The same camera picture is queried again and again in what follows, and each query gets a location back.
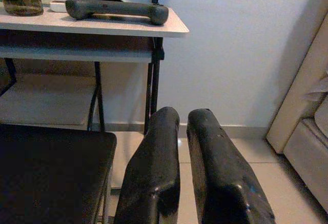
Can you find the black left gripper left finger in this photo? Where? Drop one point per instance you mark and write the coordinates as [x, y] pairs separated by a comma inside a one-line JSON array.
[[153, 183]]

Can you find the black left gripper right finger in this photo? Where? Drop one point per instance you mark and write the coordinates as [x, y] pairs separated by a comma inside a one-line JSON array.
[[220, 183]]

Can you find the black chair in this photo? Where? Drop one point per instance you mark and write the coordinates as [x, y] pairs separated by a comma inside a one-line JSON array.
[[51, 170]]

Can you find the grey bar-shaped device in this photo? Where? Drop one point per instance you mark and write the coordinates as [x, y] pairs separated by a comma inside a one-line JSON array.
[[115, 8]]

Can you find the white small box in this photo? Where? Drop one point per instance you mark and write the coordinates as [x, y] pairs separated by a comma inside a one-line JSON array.
[[57, 6]]

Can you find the beige upholstered bed frame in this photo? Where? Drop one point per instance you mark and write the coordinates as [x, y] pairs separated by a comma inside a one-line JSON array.
[[302, 157]]

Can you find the white desk black frame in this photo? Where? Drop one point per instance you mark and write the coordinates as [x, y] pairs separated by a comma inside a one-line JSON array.
[[102, 28]]

